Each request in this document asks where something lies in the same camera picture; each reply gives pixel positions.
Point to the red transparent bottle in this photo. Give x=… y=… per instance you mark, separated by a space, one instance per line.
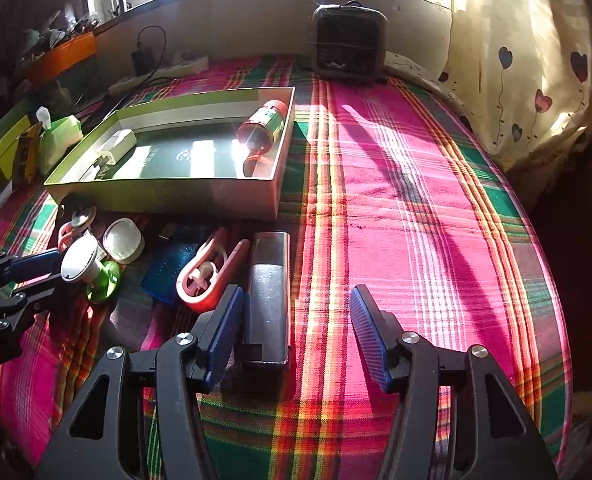
x=266 y=122

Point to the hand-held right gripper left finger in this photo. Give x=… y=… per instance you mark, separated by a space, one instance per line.
x=228 y=320

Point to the white patterned pillow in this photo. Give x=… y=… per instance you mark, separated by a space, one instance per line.
x=416 y=70

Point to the orange plastic tray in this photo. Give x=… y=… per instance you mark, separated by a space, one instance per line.
x=63 y=57

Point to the cream curtain with hearts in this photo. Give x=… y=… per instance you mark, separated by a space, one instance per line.
x=526 y=60

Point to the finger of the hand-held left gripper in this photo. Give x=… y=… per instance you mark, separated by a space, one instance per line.
x=31 y=294
x=36 y=264

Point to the small white box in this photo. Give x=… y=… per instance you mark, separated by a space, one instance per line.
x=117 y=146

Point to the white round jar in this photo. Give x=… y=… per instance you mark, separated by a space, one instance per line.
x=123 y=240

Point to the blue transparent box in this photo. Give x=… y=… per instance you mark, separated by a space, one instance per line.
x=168 y=275

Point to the yellow snack packet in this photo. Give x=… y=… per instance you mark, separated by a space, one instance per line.
x=28 y=152

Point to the silver power bank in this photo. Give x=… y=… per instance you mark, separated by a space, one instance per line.
x=268 y=295

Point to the green tissue pack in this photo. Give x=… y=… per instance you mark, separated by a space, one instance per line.
x=61 y=140

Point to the pink handheld fan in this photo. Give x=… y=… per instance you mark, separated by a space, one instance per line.
x=201 y=280

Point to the grey desktop fan heater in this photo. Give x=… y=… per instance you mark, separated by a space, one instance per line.
x=348 y=42

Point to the white power strip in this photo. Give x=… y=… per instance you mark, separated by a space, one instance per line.
x=176 y=67

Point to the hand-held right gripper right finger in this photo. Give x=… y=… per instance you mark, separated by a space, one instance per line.
x=368 y=325

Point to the black power adapter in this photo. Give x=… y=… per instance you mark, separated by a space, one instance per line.
x=142 y=59

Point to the pile of clutter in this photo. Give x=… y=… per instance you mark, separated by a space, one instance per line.
x=58 y=30

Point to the green and white round stand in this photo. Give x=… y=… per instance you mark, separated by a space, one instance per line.
x=81 y=262

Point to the pink plaid blanket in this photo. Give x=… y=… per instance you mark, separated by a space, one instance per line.
x=401 y=220

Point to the green cardboard carton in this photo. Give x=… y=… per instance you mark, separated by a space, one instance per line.
x=11 y=112
x=3 y=152

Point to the green cardboard box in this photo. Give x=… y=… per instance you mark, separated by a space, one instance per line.
x=176 y=195

